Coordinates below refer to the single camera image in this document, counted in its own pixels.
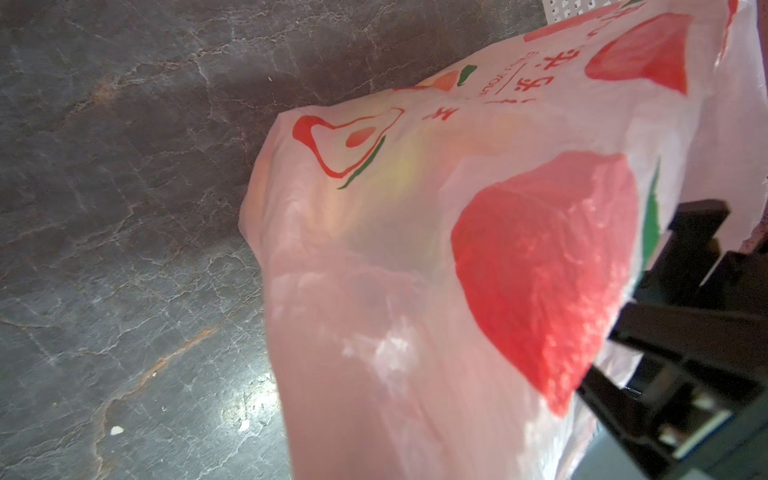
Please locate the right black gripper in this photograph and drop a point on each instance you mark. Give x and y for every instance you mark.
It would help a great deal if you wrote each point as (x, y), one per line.
(697, 404)

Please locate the pink printed plastic bag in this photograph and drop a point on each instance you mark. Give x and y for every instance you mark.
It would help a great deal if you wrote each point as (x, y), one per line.
(443, 262)

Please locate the white perforated plastic basket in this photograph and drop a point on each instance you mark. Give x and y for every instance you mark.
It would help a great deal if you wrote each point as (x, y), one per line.
(558, 10)

